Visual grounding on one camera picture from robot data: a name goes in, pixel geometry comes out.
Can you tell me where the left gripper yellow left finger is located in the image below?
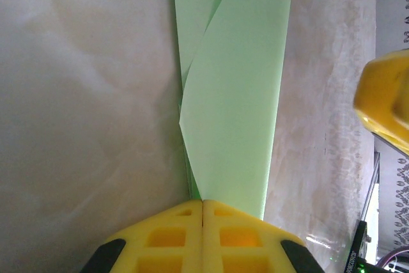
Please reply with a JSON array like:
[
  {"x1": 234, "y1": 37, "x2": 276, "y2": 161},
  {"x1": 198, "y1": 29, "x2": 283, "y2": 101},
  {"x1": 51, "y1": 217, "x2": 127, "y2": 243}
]
[{"x1": 78, "y1": 199, "x2": 205, "y2": 273}]

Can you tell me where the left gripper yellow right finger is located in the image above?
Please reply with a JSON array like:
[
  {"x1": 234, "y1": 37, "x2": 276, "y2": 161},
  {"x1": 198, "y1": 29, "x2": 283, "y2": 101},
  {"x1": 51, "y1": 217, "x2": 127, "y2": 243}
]
[{"x1": 203, "y1": 199, "x2": 327, "y2": 273}]

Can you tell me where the light green paper sheet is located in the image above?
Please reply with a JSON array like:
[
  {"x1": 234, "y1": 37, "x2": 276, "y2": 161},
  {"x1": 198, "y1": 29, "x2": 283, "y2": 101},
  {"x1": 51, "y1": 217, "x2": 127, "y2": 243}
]
[{"x1": 167, "y1": 0, "x2": 297, "y2": 219}]

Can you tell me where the purple cable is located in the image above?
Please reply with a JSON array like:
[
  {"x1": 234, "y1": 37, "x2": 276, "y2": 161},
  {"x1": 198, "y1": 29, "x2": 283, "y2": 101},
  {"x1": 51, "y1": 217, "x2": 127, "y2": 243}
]
[{"x1": 376, "y1": 246, "x2": 409, "y2": 273}]

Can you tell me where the aluminium frame post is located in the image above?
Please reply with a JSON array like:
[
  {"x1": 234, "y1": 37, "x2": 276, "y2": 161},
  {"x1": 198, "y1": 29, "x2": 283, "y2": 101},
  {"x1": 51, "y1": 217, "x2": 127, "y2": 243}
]
[{"x1": 370, "y1": 150, "x2": 383, "y2": 226}]

